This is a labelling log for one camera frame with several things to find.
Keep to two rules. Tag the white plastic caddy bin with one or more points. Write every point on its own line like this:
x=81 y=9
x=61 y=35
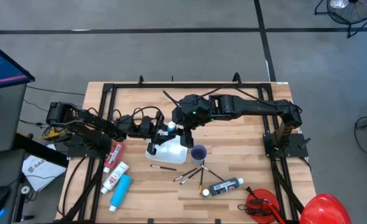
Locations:
x=171 y=154

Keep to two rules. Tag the black fluffy-tipped paint brush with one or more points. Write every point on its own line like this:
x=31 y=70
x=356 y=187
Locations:
x=185 y=174

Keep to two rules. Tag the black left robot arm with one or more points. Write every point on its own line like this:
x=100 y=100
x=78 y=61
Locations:
x=87 y=121

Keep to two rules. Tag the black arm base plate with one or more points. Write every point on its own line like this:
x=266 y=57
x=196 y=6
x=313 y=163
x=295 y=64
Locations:
x=295 y=151
x=77 y=152

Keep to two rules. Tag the large red paint bottle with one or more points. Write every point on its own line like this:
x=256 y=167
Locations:
x=115 y=155

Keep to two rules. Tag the black desk frame bar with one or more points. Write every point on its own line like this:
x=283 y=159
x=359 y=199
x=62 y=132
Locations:
x=40 y=151

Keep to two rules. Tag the red round plate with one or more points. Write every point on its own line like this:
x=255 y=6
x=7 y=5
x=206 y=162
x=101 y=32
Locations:
x=266 y=196

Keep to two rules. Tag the white printed paper sheet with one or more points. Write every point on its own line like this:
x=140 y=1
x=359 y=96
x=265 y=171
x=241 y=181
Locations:
x=42 y=172

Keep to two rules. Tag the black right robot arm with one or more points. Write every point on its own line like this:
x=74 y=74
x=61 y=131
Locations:
x=252 y=107

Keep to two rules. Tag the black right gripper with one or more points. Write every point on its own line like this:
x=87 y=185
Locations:
x=193 y=112

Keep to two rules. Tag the black floor fan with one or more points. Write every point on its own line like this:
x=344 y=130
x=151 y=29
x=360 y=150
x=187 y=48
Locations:
x=353 y=12

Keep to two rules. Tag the white tape roll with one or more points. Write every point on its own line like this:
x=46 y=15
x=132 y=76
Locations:
x=25 y=187

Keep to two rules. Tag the grey side desk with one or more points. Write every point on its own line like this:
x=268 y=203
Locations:
x=3 y=174

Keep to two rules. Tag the red hard hat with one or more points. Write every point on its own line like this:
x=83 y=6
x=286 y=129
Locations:
x=325 y=210

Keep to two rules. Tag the lavender plastic cup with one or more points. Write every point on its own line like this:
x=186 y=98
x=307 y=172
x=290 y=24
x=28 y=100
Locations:
x=198 y=154

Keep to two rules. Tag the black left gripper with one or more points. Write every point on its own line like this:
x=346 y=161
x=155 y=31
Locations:
x=151 y=151

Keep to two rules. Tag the computer monitor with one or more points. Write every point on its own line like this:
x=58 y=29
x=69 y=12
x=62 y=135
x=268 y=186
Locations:
x=0 y=65

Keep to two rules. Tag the white label sticker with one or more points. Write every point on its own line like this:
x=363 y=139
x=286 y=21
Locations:
x=282 y=83

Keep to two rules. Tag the dark grey paint bottle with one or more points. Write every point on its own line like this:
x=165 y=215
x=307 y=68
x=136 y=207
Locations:
x=224 y=187

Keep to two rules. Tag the large turquoise paint bottle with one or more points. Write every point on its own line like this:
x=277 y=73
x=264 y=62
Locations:
x=120 y=193

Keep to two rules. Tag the small viridian green paint bottle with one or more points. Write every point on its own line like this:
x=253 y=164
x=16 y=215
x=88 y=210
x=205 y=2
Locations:
x=205 y=192

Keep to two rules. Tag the large white paint bottle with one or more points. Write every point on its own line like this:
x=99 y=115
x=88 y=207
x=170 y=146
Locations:
x=115 y=177

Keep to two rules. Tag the black flat-tipped paint brush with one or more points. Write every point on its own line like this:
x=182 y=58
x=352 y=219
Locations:
x=190 y=176

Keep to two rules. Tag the black metal table frame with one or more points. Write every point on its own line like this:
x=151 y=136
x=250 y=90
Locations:
x=133 y=85

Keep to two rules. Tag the red and black hand tool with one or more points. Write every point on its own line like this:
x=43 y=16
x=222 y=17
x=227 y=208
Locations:
x=272 y=210

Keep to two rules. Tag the small blue paint bottle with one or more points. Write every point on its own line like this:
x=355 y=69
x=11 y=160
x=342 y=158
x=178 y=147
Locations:
x=162 y=132
x=171 y=125

